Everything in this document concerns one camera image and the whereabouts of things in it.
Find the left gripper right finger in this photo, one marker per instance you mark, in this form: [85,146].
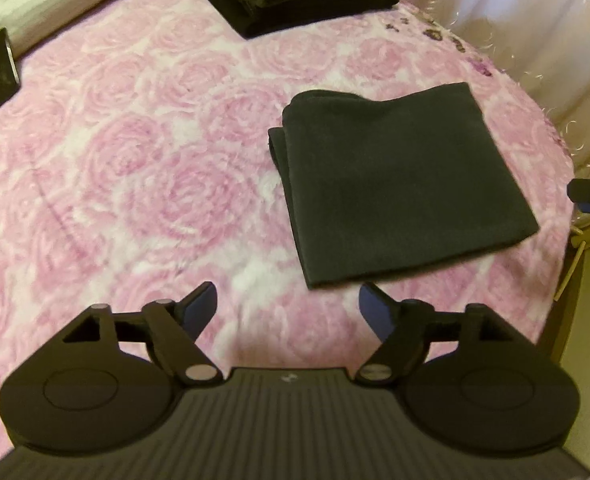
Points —
[400,327]

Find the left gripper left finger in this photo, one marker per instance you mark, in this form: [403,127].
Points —
[174,327]

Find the black fleece pants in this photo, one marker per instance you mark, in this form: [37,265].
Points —
[375,188]

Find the pink rose blanket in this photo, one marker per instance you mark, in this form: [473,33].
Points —
[134,165]

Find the pink curtain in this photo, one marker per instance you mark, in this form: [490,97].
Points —
[544,45]

